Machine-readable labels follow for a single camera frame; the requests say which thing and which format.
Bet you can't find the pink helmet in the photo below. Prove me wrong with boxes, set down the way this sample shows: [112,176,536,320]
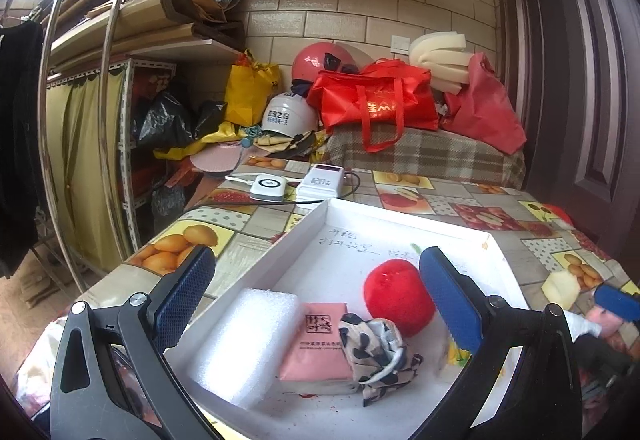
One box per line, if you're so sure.
[291,41,373,93]

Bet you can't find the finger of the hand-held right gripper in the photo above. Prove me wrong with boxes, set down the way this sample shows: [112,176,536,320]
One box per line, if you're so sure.
[595,284,640,321]

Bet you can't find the red printed box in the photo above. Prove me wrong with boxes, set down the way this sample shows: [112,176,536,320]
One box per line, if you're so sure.
[131,70,176,101]

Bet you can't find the dark red packet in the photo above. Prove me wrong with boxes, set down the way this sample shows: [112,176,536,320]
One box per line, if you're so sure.
[112,350,151,426]

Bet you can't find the black white patterned cloth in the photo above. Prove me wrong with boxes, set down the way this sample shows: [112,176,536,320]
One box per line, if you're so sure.
[339,313,425,407]

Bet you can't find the brown metal door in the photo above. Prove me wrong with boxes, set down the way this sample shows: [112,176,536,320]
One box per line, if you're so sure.
[492,0,640,271]

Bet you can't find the red plastic bag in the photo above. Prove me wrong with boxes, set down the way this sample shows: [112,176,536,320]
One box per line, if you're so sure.
[440,52,528,156]

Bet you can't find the black plastic bag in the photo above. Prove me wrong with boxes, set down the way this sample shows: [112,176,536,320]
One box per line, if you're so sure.
[131,90,196,150]
[192,100,228,138]

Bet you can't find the steel clothes rack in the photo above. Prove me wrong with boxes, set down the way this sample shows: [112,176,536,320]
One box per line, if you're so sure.
[0,0,161,293]

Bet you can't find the yellow bag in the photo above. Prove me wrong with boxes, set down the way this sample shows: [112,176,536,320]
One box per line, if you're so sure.
[224,49,282,127]

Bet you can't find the yellow cloth pile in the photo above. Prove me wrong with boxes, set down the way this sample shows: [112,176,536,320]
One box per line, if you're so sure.
[152,122,261,161]

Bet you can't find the red plush apple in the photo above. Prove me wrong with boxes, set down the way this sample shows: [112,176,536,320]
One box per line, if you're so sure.
[364,259,437,338]

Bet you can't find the white display power bank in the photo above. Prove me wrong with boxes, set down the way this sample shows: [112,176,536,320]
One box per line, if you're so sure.
[296,164,347,201]

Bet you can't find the red tote bag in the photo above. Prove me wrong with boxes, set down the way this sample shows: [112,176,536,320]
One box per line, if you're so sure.
[306,59,441,153]

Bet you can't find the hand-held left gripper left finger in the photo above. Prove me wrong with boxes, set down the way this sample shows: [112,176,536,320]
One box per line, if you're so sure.
[49,245,221,440]

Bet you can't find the wooden boards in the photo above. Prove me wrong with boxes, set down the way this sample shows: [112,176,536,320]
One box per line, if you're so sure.
[47,0,246,73]

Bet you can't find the pink round fan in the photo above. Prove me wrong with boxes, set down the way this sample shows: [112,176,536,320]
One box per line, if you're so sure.
[192,144,241,178]

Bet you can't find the grey plastic bag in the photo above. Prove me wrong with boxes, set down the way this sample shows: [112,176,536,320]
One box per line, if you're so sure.
[150,185,186,221]

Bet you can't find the white helmet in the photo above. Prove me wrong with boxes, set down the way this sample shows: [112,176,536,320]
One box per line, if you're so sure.
[261,92,321,139]

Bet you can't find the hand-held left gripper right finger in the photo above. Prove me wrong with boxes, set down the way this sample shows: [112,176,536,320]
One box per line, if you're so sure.
[419,246,586,440]

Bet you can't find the dark hanging clothing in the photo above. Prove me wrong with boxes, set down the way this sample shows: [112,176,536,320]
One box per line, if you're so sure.
[0,17,48,278]

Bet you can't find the pink tissue pack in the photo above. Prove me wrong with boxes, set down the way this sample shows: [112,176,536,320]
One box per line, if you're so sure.
[277,302,361,395]

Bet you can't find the white round-marked power bank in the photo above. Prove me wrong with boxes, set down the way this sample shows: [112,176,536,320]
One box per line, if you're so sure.
[250,173,287,202]

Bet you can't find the fruit print tablecloth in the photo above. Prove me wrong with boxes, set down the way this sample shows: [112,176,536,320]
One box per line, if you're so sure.
[15,155,640,440]

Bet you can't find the white box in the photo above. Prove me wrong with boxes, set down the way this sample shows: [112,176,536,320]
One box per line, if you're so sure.
[162,197,531,440]

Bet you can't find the white foam pieces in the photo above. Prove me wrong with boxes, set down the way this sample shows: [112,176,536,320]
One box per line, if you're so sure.
[409,32,473,96]

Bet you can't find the brown cardboard pieces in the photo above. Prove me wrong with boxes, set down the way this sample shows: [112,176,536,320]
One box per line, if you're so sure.
[162,0,248,48]

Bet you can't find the yellow black cloth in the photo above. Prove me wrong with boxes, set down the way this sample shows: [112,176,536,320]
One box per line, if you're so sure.
[255,130,326,158]

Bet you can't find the white foam block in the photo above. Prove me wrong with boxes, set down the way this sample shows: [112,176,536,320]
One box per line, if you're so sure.
[187,289,300,411]

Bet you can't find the plaid covered box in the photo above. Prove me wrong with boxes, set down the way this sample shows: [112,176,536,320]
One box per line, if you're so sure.
[325,125,527,188]

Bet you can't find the yellow-green curtain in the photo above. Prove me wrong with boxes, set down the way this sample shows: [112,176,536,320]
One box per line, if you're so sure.
[46,70,126,273]

